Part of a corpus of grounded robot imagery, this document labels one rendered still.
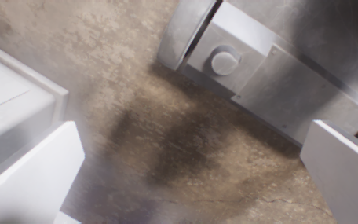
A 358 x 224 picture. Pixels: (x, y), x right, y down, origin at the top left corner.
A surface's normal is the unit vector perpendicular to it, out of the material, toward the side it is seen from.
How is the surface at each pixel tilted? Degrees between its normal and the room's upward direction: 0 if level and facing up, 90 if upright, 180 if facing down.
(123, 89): 0
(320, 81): 0
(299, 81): 0
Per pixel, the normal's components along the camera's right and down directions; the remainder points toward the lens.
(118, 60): -0.21, 0.46
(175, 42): -0.28, 0.62
